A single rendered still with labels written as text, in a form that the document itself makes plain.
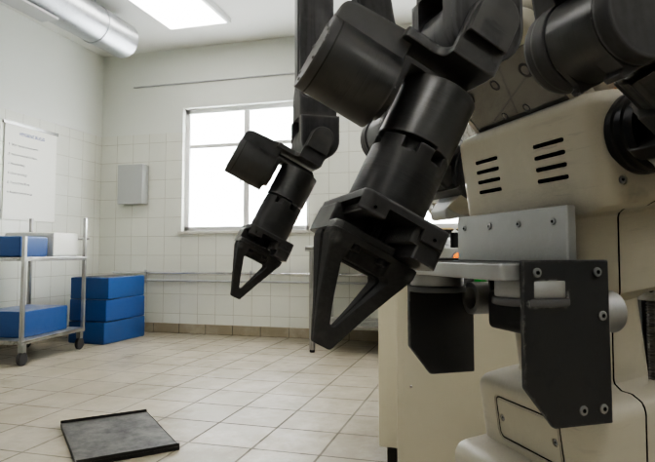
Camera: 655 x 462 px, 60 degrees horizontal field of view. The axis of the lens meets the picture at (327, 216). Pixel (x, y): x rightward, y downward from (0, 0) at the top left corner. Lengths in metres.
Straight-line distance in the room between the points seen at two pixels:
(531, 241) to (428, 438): 0.98
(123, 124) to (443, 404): 5.58
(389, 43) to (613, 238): 0.39
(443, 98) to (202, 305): 5.66
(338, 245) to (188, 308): 5.73
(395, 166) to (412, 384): 1.20
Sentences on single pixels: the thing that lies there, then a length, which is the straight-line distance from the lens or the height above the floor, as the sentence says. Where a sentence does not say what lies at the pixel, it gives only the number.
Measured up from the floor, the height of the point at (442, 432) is 0.37.
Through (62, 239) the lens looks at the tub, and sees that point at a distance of 5.20.
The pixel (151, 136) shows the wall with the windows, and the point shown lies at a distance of 6.43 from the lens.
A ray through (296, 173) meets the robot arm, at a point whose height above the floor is 0.94.
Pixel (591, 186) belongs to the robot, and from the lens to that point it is 0.64.
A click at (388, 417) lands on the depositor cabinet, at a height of 0.20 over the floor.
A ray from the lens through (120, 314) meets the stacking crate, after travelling 5.73.
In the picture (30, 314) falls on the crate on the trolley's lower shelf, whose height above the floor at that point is 0.36.
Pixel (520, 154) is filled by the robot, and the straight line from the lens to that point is 0.73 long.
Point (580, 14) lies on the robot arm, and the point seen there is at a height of 1.01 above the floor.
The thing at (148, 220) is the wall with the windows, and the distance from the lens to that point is 6.33.
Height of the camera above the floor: 0.83
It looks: 4 degrees up
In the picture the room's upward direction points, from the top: straight up
